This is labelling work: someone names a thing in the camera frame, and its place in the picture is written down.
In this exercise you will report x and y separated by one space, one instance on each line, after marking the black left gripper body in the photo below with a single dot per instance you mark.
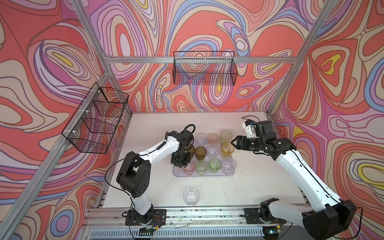
181 159

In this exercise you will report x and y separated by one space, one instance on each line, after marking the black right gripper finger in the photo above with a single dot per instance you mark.
235 146
237 139

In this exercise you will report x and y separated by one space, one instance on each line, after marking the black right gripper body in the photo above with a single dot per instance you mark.
252 143

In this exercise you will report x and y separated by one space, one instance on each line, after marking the yellow clear plastic cup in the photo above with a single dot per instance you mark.
227 149

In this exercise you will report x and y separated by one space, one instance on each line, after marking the pale green dimpled cup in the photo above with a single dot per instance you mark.
226 136

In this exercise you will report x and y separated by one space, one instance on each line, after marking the pink clear glass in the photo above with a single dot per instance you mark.
189 168

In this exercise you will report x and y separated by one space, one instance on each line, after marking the clear faceted glass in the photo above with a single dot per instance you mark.
228 166

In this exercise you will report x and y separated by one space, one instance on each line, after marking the olive brown glass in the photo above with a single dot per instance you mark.
200 153

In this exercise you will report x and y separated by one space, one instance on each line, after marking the light green dimpled cup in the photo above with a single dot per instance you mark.
202 167

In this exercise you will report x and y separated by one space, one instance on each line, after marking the pink dimpled cup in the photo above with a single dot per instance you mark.
213 139

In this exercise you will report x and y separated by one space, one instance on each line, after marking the clear textured glass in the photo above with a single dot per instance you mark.
213 150

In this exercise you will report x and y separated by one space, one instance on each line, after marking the bright green glass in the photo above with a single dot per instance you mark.
214 165

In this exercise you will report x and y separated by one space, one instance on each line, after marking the large olive green glass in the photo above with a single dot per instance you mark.
191 150

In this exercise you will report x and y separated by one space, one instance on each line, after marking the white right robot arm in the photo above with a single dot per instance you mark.
327 215

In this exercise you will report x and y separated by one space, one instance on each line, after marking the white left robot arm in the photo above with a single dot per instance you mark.
135 172

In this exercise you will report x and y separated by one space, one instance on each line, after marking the lilac plastic tray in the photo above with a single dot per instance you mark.
178 172

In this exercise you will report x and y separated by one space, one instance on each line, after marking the clear ribbed glass front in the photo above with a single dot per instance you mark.
191 196

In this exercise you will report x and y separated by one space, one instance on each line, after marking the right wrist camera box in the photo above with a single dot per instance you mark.
259 129

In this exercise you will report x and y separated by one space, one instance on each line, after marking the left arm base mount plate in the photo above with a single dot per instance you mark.
156 217

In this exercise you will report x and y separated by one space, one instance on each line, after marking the aluminium front rail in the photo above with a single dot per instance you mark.
205 216

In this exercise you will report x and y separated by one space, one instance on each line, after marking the black wire basket back wall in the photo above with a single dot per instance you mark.
207 68

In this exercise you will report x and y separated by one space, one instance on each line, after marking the black wire basket wall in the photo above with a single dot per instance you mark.
207 68
100 114

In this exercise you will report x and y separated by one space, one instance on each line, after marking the black wire basket left wall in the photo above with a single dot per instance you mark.
100 114

